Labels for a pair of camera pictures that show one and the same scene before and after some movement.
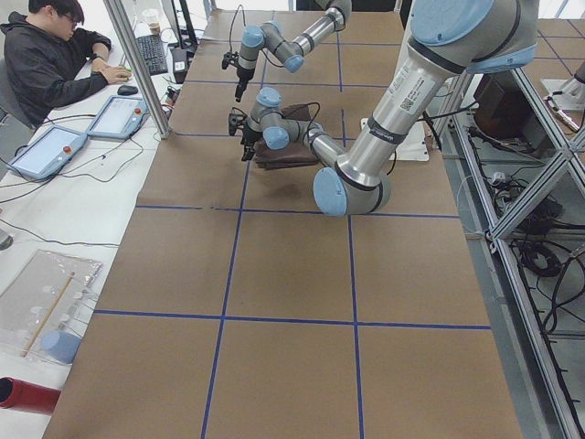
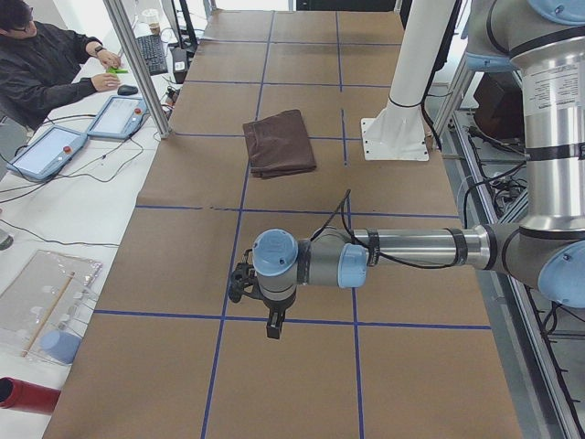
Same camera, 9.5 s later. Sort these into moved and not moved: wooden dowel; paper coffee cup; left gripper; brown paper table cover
Moved: left gripper
Not moved: wooden dowel; paper coffee cup; brown paper table cover
